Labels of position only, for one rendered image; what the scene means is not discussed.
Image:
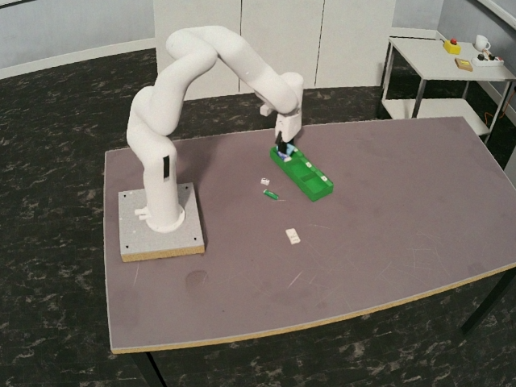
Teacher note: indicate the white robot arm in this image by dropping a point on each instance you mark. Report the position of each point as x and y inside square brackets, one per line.
[157, 111]

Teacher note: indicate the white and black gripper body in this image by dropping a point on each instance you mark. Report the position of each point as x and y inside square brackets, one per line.
[289, 125]

